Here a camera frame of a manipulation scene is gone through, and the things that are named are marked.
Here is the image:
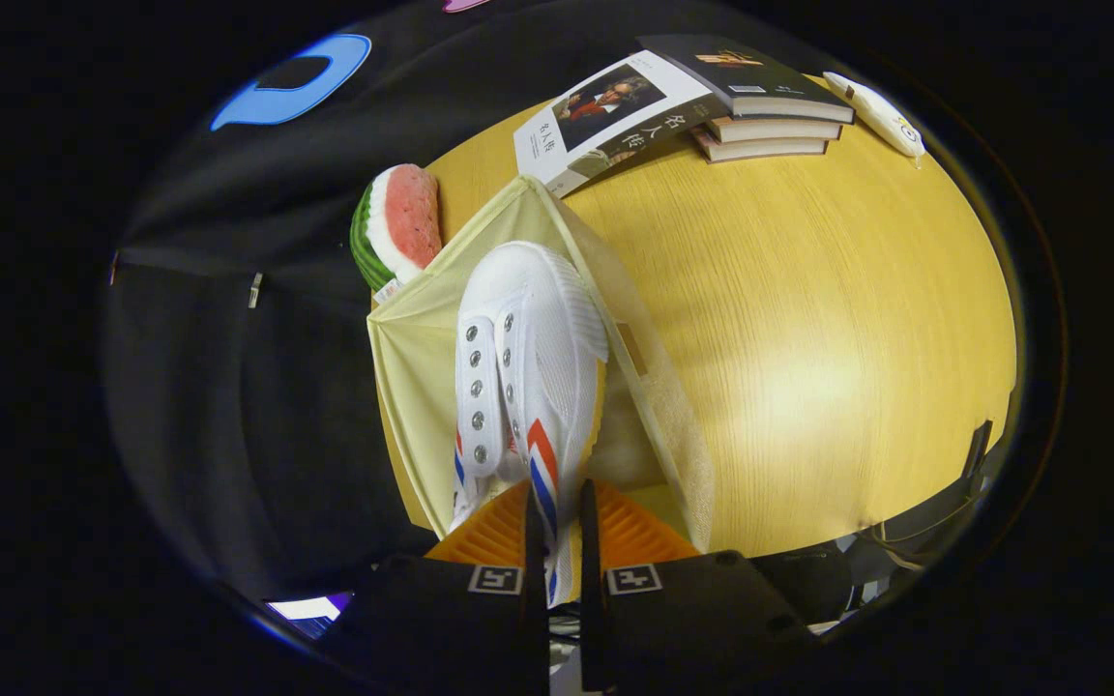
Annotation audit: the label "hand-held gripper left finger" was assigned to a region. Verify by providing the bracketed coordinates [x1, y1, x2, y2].
[315, 480, 550, 696]

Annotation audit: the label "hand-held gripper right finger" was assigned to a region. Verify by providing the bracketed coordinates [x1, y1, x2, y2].
[579, 478, 819, 696]

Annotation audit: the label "white striped canvas shoe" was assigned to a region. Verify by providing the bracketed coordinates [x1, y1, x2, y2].
[448, 241, 610, 608]

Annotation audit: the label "beige fabric storage box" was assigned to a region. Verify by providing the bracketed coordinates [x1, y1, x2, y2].
[366, 174, 716, 554]

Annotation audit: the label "computer monitor screen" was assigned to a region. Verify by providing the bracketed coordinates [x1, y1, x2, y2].
[265, 592, 355, 641]

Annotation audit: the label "watermelon slice toy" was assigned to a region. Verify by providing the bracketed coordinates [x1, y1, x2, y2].
[349, 163, 444, 294]

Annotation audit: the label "brown cover book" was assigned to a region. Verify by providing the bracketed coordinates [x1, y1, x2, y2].
[707, 116, 843, 144]
[690, 128, 829, 163]

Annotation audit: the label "white portrait cover book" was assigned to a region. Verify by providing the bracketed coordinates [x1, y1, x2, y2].
[513, 50, 730, 198]

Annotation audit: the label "black cover book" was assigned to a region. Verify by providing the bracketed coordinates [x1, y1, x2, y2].
[636, 34, 855, 125]

